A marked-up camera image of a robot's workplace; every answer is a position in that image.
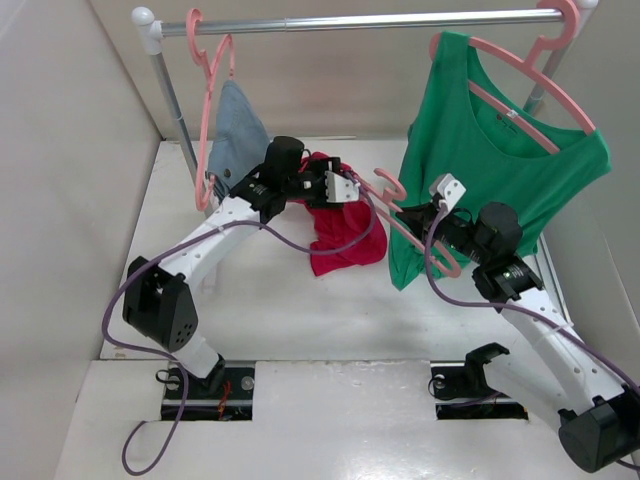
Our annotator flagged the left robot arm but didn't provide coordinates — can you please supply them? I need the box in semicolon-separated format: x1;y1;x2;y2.
122;136;359;397

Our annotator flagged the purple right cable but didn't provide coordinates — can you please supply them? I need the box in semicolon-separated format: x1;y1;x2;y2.
423;199;640;471

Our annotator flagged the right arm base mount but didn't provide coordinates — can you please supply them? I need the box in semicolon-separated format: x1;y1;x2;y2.
427;342;529;421

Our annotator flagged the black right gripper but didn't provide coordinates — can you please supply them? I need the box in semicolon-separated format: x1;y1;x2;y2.
395;199;490;266

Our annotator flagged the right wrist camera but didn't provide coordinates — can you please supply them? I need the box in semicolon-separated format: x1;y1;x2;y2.
429;173;466;212

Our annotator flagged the metal clothes rack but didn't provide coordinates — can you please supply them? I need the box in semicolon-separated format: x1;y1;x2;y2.
131;1;598;185

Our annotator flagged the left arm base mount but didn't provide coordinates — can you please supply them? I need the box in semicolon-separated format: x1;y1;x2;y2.
155;362;256;422

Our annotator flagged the green tank top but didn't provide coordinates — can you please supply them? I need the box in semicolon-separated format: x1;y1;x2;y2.
388;30;613;292

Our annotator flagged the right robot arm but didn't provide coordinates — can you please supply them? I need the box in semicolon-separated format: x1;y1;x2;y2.
397;201;639;473

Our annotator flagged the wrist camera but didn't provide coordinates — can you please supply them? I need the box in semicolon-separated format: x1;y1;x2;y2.
325;171;360;204
429;173;466;212

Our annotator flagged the pink hanger with blue garment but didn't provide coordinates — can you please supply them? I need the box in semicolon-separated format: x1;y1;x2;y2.
186;8;235;212

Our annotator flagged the pink hanger with green top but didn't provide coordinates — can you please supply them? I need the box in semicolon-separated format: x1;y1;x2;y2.
421;1;596;160

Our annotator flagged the red t shirt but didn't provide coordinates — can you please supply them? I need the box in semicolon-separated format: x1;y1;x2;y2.
288;151;389;278

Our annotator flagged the blue denim garment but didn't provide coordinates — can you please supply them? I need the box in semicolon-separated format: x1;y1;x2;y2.
207;80;270;201

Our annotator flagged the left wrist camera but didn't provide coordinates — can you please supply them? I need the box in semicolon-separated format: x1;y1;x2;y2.
325;171;360;204

